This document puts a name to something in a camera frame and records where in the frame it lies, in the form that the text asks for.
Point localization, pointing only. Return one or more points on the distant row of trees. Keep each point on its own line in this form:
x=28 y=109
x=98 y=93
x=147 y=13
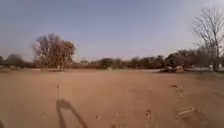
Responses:
x=140 y=62

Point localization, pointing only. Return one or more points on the brown dirt ground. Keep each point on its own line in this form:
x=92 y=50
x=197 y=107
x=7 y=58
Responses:
x=110 y=96

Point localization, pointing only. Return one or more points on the leafy brown tree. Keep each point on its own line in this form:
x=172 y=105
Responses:
x=55 y=51

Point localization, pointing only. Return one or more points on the stick on ground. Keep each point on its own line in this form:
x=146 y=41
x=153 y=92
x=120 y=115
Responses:
x=185 y=111

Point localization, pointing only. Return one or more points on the bare tall tree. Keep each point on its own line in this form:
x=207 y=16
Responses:
x=213 y=33

